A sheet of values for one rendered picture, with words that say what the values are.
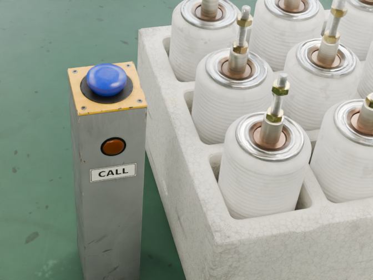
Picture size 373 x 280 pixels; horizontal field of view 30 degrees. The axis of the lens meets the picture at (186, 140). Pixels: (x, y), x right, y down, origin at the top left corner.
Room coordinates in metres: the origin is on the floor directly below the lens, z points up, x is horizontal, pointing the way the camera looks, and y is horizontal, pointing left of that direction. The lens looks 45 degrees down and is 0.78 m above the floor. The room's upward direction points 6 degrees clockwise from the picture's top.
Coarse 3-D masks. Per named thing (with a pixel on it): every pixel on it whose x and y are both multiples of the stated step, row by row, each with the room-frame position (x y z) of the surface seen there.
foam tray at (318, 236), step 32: (160, 32) 0.81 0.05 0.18; (160, 64) 0.74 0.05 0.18; (160, 96) 0.68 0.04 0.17; (192, 96) 0.69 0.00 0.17; (160, 128) 0.67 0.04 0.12; (192, 128) 0.62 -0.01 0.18; (160, 160) 0.66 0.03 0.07; (192, 160) 0.57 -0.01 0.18; (160, 192) 0.65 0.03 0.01; (192, 192) 0.53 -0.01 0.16; (320, 192) 0.54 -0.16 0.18; (192, 224) 0.52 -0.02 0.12; (224, 224) 0.48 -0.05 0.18; (256, 224) 0.48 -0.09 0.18; (288, 224) 0.49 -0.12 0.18; (320, 224) 0.49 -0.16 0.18; (352, 224) 0.50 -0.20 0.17; (192, 256) 0.51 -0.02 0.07; (224, 256) 0.45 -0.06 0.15; (256, 256) 0.47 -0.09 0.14; (288, 256) 0.48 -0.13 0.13; (320, 256) 0.49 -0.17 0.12; (352, 256) 0.51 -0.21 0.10
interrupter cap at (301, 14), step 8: (264, 0) 0.81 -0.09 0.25; (272, 0) 0.81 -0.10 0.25; (280, 0) 0.82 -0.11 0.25; (304, 0) 0.82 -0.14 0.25; (312, 0) 0.82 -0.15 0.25; (272, 8) 0.79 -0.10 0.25; (280, 8) 0.79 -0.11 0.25; (288, 8) 0.80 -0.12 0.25; (304, 8) 0.80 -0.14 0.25; (312, 8) 0.80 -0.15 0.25; (280, 16) 0.78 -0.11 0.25; (288, 16) 0.78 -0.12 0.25; (296, 16) 0.78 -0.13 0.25; (304, 16) 0.78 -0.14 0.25; (312, 16) 0.78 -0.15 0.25
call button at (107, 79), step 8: (104, 64) 0.55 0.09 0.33; (112, 64) 0.55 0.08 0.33; (88, 72) 0.53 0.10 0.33; (96, 72) 0.53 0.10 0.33; (104, 72) 0.53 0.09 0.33; (112, 72) 0.53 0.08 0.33; (120, 72) 0.54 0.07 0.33; (88, 80) 0.52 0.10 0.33; (96, 80) 0.52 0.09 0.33; (104, 80) 0.52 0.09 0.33; (112, 80) 0.52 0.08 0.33; (120, 80) 0.52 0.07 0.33; (96, 88) 0.51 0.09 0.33; (104, 88) 0.51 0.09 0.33; (112, 88) 0.51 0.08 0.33; (120, 88) 0.52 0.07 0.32
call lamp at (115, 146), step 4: (112, 140) 0.50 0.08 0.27; (116, 140) 0.50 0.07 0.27; (104, 144) 0.49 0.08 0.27; (108, 144) 0.49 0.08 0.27; (112, 144) 0.49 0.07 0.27; (116, 144) 0.50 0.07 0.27; (120, 144) 0.50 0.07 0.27; (104, 148) 0.49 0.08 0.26; (108, 148) 0.49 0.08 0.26; (112, 148) 0.49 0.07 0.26; (116, 148) 0.50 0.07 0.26; (120, 148) 0.50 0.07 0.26; (104, 152) 0.49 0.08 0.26; (108, 152) 0.49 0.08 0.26; (112, 152) 0.49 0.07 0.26; (116, 152) 0.50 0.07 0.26
